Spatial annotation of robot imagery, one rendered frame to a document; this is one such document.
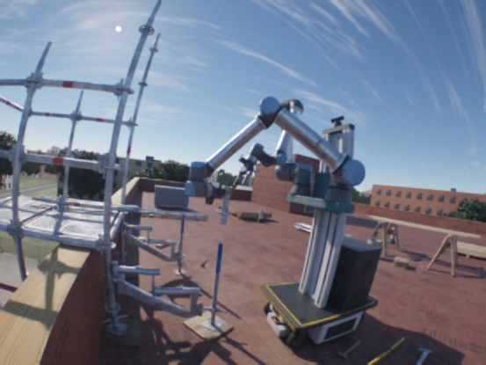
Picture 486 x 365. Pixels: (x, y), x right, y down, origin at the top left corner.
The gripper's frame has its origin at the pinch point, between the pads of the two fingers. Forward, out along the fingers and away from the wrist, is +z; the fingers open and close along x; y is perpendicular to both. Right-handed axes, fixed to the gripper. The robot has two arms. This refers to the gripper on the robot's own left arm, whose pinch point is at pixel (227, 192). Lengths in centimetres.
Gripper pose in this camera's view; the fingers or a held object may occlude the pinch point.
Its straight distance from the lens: 147.4
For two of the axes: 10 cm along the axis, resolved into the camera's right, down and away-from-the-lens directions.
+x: -7.6, -1.0, 6.4
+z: 6.3, 0.8, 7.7
